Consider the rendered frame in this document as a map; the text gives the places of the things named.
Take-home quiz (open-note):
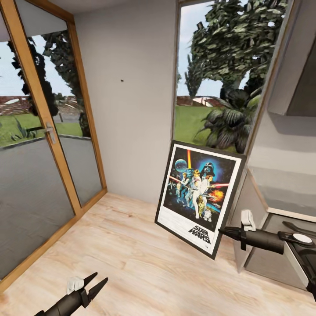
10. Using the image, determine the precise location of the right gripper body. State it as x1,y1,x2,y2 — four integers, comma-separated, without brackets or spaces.
240,223,268,251

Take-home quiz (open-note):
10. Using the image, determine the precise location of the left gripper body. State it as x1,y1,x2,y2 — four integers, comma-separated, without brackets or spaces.
56,288,90,316

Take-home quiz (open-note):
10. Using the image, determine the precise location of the poster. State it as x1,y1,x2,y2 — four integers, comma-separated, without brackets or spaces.
154,140,247,260

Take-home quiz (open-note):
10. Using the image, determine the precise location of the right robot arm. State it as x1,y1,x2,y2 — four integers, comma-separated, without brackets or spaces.
218,209,316,302

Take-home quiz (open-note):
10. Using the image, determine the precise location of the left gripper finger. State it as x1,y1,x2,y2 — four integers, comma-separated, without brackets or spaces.
87,277,108,302
83,272,98,288

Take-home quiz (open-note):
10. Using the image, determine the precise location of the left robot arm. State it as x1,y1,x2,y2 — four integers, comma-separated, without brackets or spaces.
35,272,108,316

